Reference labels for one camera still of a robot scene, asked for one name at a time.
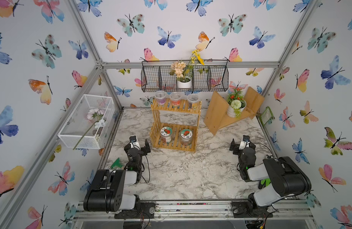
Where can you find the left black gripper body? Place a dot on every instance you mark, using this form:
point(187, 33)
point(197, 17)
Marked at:
point(142, 152)

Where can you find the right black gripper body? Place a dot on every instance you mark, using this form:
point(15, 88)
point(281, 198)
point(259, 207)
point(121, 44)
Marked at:
point(236, 150)

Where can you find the two-tier bamboo shelf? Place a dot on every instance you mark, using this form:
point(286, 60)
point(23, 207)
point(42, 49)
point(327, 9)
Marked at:
point(178, 118)

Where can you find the strawberry lid jar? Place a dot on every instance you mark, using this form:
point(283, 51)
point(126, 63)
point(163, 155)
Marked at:
point(166, 135)
point(186, 136)

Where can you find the purple seed jar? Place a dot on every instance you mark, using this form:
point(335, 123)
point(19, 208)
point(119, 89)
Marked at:
point(161, 97)

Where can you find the red seed jar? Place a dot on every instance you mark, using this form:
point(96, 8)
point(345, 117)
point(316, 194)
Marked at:
point(175, 99)

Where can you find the dark seed jar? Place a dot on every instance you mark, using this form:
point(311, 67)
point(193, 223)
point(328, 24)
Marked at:
point(193, 101)

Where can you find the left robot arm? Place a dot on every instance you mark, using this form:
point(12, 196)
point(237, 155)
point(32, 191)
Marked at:
point(106, 190)

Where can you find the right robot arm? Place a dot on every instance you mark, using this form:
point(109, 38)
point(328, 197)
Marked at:
point(286, 178)

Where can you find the wooden corner shelf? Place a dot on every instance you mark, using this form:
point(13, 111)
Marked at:
point(220, 114)

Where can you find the green black garden glove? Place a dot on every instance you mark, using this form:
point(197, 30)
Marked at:
point(263, 183)

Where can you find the green framed small board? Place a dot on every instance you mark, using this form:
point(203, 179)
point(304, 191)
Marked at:
point(267, 117)

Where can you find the pink artificial flower stem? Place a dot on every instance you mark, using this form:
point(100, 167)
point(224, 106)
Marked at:
point(96, 117)

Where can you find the potted red green flowers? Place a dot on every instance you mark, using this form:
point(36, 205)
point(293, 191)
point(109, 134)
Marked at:
point(236, 102)

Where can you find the white pot peach flowers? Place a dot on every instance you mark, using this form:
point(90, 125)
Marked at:
point(182, 71)

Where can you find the yellow artificial flower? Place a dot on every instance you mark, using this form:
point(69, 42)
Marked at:
point(195, 58)

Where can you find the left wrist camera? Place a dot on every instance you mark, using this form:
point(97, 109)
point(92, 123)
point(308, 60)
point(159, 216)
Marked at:
point(134, 142)

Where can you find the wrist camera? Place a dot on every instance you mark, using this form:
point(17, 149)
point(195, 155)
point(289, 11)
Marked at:
point(244, 142)
point(134, 142)

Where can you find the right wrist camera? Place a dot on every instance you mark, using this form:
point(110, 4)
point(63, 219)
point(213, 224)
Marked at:
point(244, 142)

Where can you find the white mesh wall box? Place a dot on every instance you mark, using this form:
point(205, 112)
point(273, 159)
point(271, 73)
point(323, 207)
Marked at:
point(77, 123)

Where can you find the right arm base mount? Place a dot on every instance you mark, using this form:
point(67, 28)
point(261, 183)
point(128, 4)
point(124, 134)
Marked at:
point(246, 209)

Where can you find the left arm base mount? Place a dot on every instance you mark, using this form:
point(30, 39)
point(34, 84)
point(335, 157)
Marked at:
point(142, 210)

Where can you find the aluminium front rail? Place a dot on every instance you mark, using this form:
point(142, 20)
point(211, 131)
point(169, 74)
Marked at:
point(174, 210)

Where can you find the black wire wall basket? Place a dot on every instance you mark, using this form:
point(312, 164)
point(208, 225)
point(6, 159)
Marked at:
point(212, 75)

